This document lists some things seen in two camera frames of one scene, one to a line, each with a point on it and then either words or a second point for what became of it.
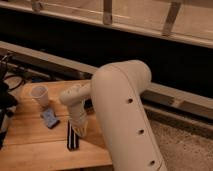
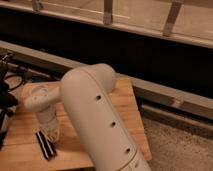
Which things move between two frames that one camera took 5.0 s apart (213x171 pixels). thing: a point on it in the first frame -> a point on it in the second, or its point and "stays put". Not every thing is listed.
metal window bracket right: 171,16 stays put
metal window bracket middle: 107,12 stays put
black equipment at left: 7,101 stays put
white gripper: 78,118 -> 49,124
